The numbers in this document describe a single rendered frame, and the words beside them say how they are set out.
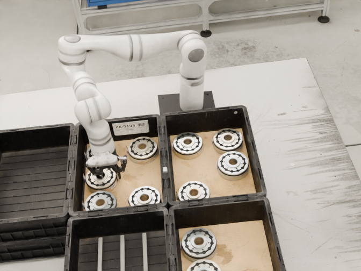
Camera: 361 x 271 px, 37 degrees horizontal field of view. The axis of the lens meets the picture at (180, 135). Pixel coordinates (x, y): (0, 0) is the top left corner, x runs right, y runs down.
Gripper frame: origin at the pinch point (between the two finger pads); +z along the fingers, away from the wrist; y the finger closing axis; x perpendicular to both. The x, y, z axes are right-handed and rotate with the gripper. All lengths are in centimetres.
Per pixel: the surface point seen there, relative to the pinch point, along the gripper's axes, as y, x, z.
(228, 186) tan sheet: -38.2, 8.2, 2.4
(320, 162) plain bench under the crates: -75, -7, 16
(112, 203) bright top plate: -0.5, 11.7, -0.8
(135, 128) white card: -9.6, -18.0, -2.8
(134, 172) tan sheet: -7.9, -2.6, 2.4
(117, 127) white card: -3.5, -18.2, -4.3
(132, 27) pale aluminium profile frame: -5, -187, 73
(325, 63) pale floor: -125, -144, 87
